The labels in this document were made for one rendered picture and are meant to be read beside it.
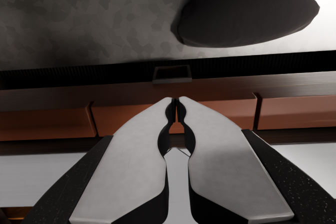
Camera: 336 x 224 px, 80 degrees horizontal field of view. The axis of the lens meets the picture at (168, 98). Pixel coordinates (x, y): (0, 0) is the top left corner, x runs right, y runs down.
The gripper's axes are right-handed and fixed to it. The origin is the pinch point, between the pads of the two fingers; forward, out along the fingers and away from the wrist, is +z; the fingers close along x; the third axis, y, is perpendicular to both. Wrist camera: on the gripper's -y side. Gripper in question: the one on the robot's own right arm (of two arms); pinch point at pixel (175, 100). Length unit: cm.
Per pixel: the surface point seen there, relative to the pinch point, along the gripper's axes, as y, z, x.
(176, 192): 15.8, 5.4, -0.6
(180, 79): 4.0, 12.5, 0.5
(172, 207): 18.8, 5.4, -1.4
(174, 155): 9.7, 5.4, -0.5
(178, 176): 13.1, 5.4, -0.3
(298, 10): -2.3, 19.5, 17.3
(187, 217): 21.0, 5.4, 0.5
